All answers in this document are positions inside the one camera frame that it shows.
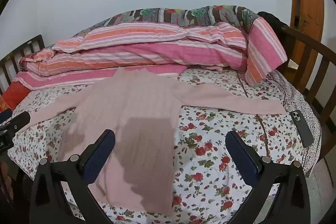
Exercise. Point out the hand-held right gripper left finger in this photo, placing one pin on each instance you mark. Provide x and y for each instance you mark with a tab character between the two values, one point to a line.
101	150

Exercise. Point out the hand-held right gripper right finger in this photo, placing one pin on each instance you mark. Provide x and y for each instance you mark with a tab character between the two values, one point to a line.
240	153

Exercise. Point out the dark cloth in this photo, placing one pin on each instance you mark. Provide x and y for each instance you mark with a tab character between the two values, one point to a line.
270	19

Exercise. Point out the grey smartphone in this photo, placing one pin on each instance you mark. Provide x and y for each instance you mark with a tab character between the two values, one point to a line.
302	128

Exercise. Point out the red pillow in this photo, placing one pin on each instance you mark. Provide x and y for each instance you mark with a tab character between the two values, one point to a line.
11	95

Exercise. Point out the brown wooden door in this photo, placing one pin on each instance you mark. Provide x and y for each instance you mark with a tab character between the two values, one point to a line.
307	3

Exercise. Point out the dark wooden bed frame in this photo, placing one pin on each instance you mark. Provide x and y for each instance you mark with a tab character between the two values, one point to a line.
312	50

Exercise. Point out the dark wooden headboard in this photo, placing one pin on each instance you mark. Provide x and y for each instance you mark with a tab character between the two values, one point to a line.
23	52

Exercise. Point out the pink ribbed knit sweater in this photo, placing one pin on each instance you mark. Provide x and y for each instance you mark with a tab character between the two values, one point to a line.
136	98

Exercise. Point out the floral bed sheet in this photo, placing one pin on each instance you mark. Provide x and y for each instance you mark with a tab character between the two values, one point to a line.
210	134

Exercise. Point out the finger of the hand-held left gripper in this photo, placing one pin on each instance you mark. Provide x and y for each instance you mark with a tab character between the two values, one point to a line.
18	119

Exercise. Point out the pink orange striped quilt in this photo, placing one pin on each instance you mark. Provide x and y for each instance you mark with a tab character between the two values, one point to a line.
157	48

